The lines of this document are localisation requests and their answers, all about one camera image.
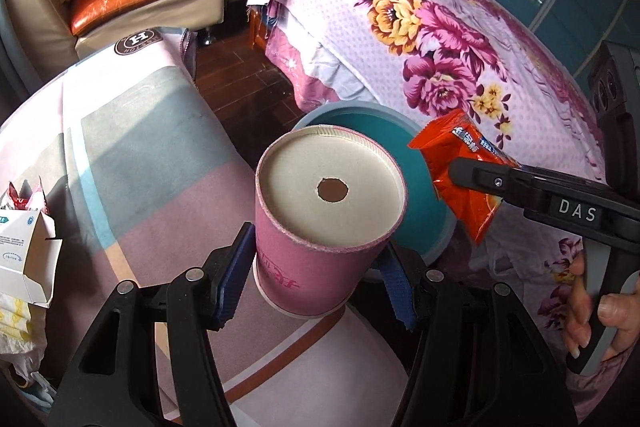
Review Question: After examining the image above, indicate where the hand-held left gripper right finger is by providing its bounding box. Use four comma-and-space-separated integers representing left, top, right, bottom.
375, 247, 566, 427

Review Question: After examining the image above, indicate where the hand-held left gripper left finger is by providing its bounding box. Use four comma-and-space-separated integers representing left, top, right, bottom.
47, 221, 258, 427

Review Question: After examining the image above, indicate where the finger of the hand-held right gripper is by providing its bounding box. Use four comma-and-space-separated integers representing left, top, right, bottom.
448, 157, 545, 208

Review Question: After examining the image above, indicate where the orange snack packet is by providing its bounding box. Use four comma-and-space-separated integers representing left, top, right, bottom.
407, 109, 521, 247

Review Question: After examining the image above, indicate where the teal plastic bin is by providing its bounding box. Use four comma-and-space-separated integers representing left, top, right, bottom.
289, 101, 457, 283

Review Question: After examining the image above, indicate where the pink paper cup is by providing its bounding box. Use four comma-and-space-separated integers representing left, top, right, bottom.
252, 125, 407, 320

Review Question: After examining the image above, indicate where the person's right hand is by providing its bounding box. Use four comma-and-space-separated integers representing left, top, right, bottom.
564, 251, 640, 364

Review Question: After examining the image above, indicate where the pink floral blanket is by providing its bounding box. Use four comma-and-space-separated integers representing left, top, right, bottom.
247, 0, 616, 413

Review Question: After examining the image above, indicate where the pastel patterned table cloth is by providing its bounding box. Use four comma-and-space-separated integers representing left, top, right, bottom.
0, 27, 416, 427

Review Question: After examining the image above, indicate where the white cardboard box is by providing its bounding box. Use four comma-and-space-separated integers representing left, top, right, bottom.
0, 208, 62, 309

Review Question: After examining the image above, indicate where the white yellow plastic bag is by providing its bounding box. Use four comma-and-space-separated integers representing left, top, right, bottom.
0, 291, 52, 408

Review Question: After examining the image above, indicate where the red white wrapper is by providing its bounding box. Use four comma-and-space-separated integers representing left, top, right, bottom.
0, 178, 49, 214

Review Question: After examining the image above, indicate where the wooden bed frame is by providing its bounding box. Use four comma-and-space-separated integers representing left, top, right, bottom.
248, 6, 272, 54

